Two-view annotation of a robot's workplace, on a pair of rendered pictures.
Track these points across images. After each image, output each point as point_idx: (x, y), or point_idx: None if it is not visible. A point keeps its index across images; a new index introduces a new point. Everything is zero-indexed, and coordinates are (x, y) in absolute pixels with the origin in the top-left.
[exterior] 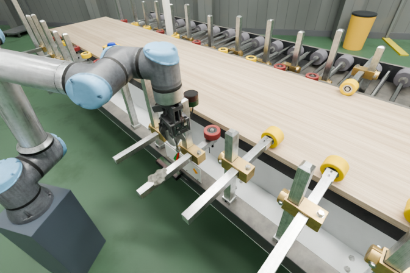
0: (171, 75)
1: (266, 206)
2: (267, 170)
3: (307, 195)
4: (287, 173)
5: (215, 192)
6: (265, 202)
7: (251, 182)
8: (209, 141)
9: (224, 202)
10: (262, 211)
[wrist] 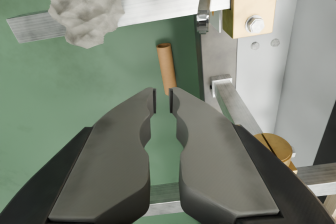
0: None
1: (256, 100)
2: (316, 107)
3: (299, 162)
4: (322, 151)
5: (166, 212)
6: (262, 93)
7: (285, 56)
8: None
9: (209, 83)
10: (244, 101)
